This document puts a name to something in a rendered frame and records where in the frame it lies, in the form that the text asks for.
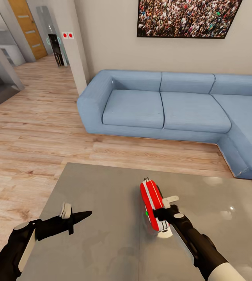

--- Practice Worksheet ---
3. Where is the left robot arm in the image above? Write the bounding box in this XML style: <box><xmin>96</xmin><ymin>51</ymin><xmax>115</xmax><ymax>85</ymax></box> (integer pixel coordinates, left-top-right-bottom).
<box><xmin>0</xmin><ymin>203</ymin><xmax>92</xmax><ymax>281</ymax></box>

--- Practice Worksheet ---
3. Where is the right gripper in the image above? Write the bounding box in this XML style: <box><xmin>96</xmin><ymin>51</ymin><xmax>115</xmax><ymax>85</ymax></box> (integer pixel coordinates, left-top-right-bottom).
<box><xmin>153</xmin><ymin>205</ymin><xmax>178</xmax><ymax>221</ymax></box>

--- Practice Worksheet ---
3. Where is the radio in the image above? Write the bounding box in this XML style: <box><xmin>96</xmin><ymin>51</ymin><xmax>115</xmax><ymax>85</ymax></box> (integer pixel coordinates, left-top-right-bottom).
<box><xmin>140</xmin><ymin>178</ymin><xmax>170</xmax><ymax>232</ymax></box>

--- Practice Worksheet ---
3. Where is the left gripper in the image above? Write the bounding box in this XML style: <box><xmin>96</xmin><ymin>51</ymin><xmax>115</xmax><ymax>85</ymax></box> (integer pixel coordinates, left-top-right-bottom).
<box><xmin>50</xmin><ymin>207</ymin><xmax>92</xmax><ymax>236</ymax></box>

